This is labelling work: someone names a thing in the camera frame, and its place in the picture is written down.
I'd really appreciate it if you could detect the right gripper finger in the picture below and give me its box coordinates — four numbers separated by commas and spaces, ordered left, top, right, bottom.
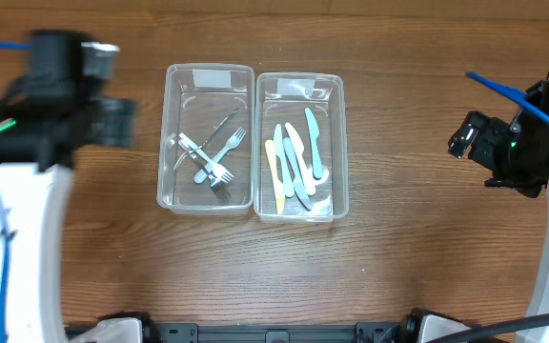
448, 136, 468, 159
459, 111, 483, 141

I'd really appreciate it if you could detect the thin white plastic fork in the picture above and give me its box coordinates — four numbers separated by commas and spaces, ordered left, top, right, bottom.
179, 132, 234, 183

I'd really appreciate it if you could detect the black handled metal fork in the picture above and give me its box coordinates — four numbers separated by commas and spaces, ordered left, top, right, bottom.
173, 108, 239, 171

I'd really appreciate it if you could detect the thick white plastic fork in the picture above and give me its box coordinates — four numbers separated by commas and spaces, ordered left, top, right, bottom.
193, 127, 247, 184

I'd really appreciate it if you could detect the silver metal fork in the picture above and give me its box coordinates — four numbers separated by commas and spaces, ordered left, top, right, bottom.
176, 134, 231, 202

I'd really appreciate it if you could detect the pale blue plastic knife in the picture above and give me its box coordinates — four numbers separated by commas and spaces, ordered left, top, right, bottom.
305, 108, 324, 179

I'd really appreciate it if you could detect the cream plastic knife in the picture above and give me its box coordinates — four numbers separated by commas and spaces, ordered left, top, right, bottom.
264, 139, 286, 214

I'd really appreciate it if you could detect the white plastic knife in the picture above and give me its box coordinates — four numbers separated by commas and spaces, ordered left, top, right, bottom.
283, 137, 313, 211

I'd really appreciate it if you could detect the light blue plastic knife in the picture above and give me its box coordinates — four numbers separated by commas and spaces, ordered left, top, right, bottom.
274, 124, 295, 198

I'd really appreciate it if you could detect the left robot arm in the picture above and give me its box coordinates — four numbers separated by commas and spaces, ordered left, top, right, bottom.
0, 30, 135, 342

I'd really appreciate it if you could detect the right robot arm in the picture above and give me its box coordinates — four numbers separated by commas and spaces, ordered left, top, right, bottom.
380, 71, 549, 342

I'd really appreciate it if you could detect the left clear plastic container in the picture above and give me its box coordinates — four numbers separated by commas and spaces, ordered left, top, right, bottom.
156, 63, 254, 215

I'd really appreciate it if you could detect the clear plastic container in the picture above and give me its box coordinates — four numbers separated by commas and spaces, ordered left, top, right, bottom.
156, 63, 254, 215
252, 72, 350, 223

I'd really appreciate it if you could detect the right clear plastic container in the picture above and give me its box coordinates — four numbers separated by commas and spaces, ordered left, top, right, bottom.
252, 72, 350, 223

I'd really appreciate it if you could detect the right blue cable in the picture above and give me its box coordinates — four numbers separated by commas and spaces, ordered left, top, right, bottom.
464, 71, 549, 161

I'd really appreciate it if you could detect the black cable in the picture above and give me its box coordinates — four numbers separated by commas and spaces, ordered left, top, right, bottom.
426, 308, 549, 343

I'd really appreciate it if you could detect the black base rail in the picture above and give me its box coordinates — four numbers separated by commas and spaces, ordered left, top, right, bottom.
157, 322, 399, 343

